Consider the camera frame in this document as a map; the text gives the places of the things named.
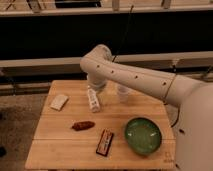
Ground white sponge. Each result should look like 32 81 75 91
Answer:
50 94 69 111

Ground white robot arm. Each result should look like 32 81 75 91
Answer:
80 44 213 171

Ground clear plastic cup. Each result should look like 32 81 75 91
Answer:
117 84 130 103

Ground white tube bottle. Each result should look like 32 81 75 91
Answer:
87 88 100 113

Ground brown sausage-shaped item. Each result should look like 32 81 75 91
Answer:
72 121 95 131

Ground black red candy bar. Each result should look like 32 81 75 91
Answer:
96 130 114 156

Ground green plate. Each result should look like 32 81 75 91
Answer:
124 117 162 156

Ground black floor cables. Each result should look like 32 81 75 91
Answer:
171 106 181 128

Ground black hanging cable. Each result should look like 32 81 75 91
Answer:
111 4 135 63

